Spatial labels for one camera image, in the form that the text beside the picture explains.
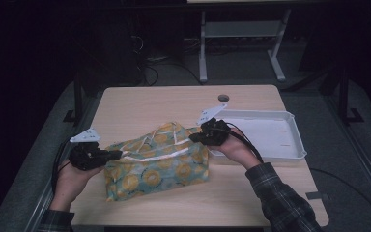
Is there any black metal stand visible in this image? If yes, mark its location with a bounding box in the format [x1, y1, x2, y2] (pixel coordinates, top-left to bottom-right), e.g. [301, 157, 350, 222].
[337, 66, 365, 127]
[62, 71, 85, 127]

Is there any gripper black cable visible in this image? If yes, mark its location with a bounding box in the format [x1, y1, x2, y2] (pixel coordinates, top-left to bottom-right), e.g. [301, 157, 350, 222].
[50, 137, 75, 195]
[221, 121, 266, 164]

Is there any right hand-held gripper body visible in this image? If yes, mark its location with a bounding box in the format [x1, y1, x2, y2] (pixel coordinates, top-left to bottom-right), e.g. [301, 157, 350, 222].
[195, 102, 232, 147]

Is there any white metal desk frame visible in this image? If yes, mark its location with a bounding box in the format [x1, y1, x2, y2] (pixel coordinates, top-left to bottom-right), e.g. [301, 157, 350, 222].
[186, 0, 293, 83]

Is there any black floor cable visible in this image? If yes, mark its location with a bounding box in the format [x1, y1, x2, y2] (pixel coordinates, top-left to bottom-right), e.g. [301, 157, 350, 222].
[308, 167, 371, 224]

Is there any orange print cloth bag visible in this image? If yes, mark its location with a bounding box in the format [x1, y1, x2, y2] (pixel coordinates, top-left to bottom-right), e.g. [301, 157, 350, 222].
[103, 121, 211, 203]

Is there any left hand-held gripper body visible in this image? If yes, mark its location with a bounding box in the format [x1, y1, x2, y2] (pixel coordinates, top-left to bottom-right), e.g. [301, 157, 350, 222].
[68, 128, 111, 172]

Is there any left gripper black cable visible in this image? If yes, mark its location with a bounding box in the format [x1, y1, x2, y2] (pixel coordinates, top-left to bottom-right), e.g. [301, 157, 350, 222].
[50, 137, 75, 195]

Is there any white plastic tray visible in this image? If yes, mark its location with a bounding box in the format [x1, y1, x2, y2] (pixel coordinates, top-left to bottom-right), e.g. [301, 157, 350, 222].
[207, 108, 308, 162]

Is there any tangle of floor cables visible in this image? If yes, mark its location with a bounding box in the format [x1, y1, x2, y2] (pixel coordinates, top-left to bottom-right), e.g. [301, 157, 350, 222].
[129, 34, 205, 87]

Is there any metal floor rail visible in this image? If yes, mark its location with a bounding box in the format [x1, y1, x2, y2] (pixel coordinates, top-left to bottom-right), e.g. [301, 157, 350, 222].
[322, 93, 371, 211]
[23, 96, 93, 232]

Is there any person's left hand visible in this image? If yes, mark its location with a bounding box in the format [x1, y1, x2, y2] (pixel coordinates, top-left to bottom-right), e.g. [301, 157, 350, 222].
[49, 159, 106, 213]

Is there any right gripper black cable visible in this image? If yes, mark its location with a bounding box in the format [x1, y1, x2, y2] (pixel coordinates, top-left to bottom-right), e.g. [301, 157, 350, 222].
[221, 121, 266, 164]

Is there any person's right hand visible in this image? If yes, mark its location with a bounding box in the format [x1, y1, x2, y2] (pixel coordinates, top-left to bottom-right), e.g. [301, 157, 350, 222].
[207, 127, 265, 171]

